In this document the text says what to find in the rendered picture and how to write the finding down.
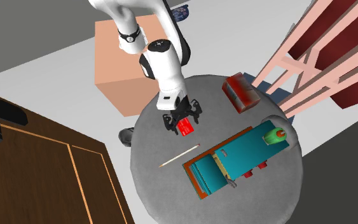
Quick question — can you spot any blue patterned object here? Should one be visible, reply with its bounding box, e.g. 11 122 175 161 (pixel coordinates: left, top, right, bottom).
170 4 191 24

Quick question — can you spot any pink frame with dark red panels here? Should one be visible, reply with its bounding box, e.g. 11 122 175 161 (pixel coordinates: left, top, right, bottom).
251 0 358 119

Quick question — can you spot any peach robot stand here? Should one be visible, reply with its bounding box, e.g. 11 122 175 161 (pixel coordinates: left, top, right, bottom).
94 13 174 118

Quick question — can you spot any red box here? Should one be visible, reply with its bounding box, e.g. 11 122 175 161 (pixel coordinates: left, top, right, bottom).
221 71 262 115

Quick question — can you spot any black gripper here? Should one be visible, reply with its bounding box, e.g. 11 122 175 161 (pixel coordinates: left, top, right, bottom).
162 94 203 136

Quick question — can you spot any brown door with black handle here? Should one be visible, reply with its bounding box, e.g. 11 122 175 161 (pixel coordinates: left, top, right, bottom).
0 81 136 224

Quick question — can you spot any dark grey rounded object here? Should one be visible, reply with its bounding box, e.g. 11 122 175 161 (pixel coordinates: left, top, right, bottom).
118 127 135 148

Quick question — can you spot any grey round table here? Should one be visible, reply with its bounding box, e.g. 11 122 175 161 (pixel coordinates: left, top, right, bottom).
130 73 304 224

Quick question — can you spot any teal and orange blocky toy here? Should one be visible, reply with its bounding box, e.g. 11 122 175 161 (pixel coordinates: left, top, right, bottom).
181 119 291 200

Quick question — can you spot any green cylinder with orange cap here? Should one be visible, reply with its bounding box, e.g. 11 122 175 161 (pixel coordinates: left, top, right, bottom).
263 126 288 146

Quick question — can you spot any dark blue mat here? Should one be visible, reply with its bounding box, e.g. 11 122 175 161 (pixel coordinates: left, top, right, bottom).
243 72 295 125

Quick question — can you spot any wooden pencil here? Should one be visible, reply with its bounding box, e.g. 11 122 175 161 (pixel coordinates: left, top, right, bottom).
158 143 202 169

